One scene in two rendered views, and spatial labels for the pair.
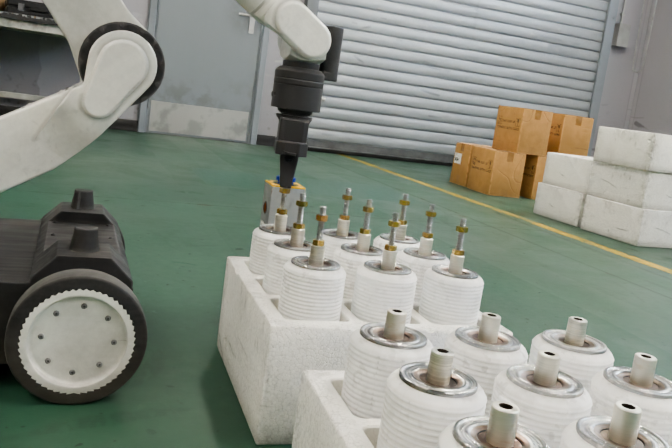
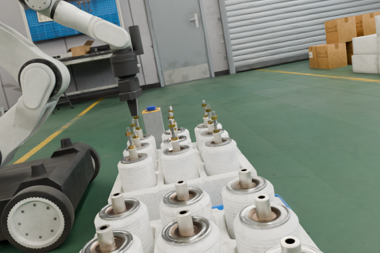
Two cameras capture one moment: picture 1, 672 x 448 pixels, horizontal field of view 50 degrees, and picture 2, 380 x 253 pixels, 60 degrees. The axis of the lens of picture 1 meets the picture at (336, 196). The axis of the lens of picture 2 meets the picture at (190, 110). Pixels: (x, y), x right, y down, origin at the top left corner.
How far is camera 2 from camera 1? 48 cm
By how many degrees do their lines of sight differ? 16
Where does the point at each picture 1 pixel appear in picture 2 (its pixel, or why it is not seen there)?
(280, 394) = not seen: hidden behind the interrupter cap
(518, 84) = (340, 5)
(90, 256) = (37, 178)
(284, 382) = not seen: hidden behind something
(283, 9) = (95, 27)
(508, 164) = (336, 50)
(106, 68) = (29, 84)
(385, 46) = (263, 11)
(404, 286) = (182, 160)
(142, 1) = (146, 29)
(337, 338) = (147, 198)
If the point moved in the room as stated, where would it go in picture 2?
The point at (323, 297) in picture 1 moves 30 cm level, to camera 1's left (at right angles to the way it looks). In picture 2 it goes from (137, 177) to (41, 184)
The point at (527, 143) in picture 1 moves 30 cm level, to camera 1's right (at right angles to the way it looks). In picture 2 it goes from (344, 36) to (371, 31)
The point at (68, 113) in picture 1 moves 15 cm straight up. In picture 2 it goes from (21, 110) to (9, 66)
